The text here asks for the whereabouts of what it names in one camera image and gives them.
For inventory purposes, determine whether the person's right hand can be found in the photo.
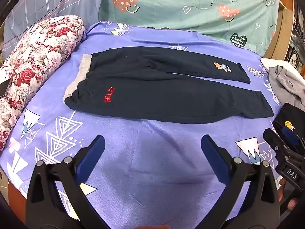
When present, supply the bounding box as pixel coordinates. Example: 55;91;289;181
278;178;299;211

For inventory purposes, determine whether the grey plaid pillow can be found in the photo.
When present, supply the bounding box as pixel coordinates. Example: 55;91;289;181
2;0;108;55

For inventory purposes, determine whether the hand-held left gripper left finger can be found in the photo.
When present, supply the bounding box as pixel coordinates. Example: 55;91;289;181
26;135;112;229

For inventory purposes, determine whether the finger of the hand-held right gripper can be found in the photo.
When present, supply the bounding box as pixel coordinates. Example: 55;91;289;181
281;126;305;153
263;128;290;153

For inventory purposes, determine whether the teal heart print blanket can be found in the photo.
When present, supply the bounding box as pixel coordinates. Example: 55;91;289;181
98;0;280;57

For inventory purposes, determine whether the dark pants grey waistband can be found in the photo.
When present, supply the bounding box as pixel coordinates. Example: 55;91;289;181
64;46;274;124

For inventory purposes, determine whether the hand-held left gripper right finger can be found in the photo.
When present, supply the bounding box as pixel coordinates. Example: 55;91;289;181
201;134;280;229

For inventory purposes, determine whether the purple patterned bed sheet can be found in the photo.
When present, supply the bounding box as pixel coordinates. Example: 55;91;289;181
0;20;286;229

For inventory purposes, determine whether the grey garment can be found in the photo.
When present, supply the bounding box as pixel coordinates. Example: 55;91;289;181
269;65;305;111

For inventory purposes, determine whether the black garment smiley print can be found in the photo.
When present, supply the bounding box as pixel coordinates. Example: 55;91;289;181
272;103;305;139

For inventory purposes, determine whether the white cloth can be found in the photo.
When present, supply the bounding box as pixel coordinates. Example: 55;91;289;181
261;58;289;77

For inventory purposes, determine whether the floral pillow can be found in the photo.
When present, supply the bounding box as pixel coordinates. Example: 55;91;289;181
0;15;86;152

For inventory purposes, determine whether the group of small wall pictures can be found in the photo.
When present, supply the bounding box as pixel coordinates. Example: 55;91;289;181
285;5;305;74

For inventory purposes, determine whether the black phone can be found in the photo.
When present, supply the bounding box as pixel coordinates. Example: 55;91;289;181
0;79;13;97

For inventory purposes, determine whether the wooden bed frame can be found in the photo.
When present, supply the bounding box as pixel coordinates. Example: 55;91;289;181
262;0;296;61

